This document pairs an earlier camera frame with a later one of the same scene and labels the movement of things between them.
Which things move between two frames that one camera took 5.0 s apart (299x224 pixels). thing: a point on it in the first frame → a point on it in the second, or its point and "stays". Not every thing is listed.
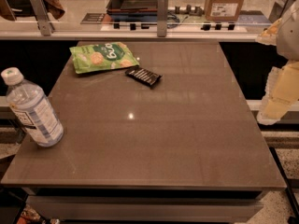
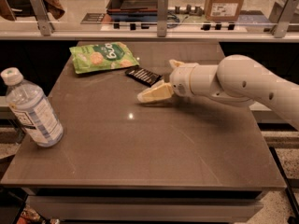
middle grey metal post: [162, 14] stays
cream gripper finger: [269, 35] → [175, 63]
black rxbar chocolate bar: [145, 77] stays
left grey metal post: [41, 13] stays
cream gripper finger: [281, 92] → [159, 91]
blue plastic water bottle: [33, 108] stays
